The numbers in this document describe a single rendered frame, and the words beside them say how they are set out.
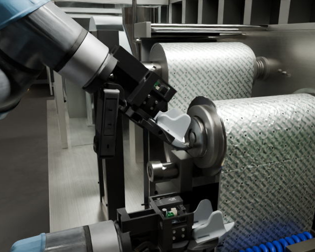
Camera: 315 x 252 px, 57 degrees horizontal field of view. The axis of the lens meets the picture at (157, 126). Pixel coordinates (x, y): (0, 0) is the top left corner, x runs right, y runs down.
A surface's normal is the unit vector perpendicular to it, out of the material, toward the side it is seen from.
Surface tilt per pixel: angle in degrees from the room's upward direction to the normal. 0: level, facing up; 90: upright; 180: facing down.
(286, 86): 90
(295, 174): 90
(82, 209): 0
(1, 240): 0
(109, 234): 26
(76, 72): 112
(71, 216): 0
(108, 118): 89
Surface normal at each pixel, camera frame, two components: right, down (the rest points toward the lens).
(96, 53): 0.59, -0.14
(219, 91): 0.35, 0.30
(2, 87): 1.00, 0.02
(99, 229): 0.03, -0.92
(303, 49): -0.94, 0.10
